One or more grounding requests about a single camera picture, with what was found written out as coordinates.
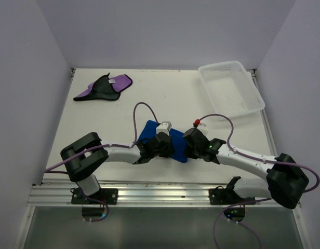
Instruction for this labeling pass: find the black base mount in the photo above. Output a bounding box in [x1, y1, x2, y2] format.
[70, 188, 118, 205]
[208, 186, 256, 205]

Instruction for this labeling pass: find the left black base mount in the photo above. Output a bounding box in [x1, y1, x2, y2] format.
[70, 188, 118, 205]

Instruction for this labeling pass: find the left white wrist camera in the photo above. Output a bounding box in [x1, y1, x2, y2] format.
[156, 121, 172, 136]

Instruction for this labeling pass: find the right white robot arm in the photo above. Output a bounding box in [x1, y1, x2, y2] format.
[183, 128, 309, 209]

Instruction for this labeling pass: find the white plastic basket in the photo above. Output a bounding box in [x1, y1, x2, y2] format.
[198, 61, 265, 119]

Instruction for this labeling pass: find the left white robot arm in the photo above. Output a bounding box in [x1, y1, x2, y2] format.
[60, 132, 175, 204]

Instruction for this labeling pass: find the purple and grey towel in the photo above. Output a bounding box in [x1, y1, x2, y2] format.
[73, 73, 133, 102]

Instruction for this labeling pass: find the blue towel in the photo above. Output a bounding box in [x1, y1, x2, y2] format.
[135, 120, 188, 164]

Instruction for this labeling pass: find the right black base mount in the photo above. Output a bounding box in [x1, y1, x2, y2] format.
[208, 186, 256, 205]

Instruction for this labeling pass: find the aluminium frame rail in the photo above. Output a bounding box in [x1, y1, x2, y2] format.
[24, 181, 301, 211]

